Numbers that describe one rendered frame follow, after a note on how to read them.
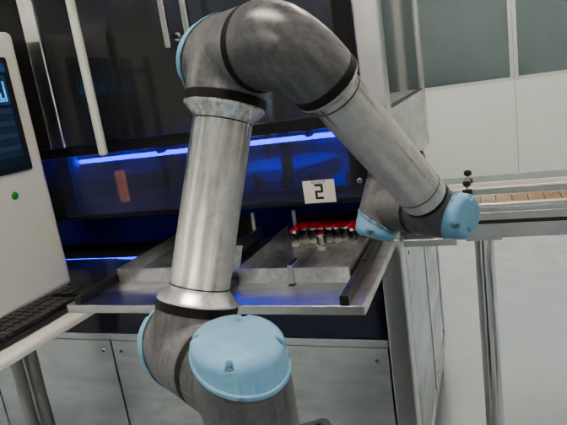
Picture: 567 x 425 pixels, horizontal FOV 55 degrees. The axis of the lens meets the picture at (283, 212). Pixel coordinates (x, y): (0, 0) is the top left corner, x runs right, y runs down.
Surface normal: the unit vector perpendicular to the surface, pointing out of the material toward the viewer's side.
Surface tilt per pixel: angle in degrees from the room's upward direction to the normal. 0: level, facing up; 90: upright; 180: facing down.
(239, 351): 8
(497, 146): 90
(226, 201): 89
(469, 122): 90
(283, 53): 95
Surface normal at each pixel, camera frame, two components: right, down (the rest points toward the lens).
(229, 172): 0.59, 0.09
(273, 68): -0.23, 0.61
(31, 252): 0.91, -0.04
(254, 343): -0.06, -0.94
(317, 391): -0.32, 0.26
